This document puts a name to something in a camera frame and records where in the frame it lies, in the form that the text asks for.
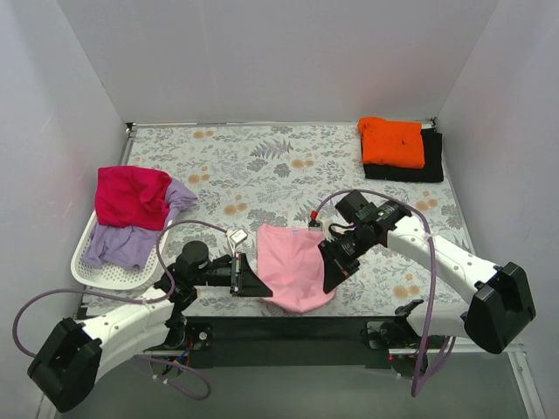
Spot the pink t shirt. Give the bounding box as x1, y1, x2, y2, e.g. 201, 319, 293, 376
257, 224, 335, 314

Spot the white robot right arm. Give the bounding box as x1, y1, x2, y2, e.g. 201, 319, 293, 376
318, 191, 536, 354

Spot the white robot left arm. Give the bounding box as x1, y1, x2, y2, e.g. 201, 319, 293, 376
28, 241, 273, 413

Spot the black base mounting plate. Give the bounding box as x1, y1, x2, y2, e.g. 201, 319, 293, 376
178, 316, 420, 369

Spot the lavender t shirt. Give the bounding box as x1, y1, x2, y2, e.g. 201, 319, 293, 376
80, 178, 197, 271

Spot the white plastic basket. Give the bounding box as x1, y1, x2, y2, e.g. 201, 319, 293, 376
70, 211, 159, 291

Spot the red t shirt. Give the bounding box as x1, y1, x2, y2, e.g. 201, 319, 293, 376
94, 166, 172, 230

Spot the floral table cloth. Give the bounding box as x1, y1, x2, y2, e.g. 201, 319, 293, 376
85, 124, 480, 318

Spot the black folded t shirt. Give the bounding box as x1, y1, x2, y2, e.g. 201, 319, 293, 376
362, 128, 444, 183

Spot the orange folded t shirt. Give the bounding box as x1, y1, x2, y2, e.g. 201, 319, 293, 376
357, 117, 425, 169

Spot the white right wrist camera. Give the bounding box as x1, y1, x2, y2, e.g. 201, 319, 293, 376
307, 210, 333, 239

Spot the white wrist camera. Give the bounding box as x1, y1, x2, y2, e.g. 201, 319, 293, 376
225, 229, 248, 256
307, 210, 333, 239

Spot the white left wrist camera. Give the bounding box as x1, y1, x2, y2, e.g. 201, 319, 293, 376
225, 229, 248, 256

